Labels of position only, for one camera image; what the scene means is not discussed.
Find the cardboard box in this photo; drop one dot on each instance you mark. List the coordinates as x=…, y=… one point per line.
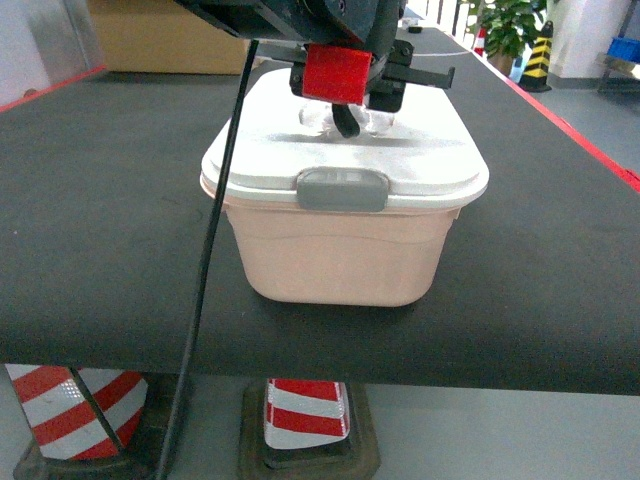
x=163, y=37

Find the red white traffic cone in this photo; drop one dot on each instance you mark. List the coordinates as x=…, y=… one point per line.
x=302, y=429

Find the far red white cone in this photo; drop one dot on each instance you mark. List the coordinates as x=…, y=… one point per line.
x=479, y=42

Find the black table mat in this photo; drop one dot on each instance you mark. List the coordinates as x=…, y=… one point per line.
x=103, y=220

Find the blue bin right side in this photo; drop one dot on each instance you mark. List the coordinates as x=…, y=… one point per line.
x=627, y=49

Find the yellow black traffic cone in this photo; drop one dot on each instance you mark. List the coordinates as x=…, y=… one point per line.
x=534, y=78

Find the pink plastic storage box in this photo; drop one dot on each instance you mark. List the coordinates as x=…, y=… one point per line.
x=386, y=259

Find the green potted plant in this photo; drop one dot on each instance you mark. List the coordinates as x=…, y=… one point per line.
x=511, y=26

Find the white box lid grey handle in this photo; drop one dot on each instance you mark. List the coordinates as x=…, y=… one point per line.
x=289, y=151

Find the black gripper red block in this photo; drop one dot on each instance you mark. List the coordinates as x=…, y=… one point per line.
x=342, y=52

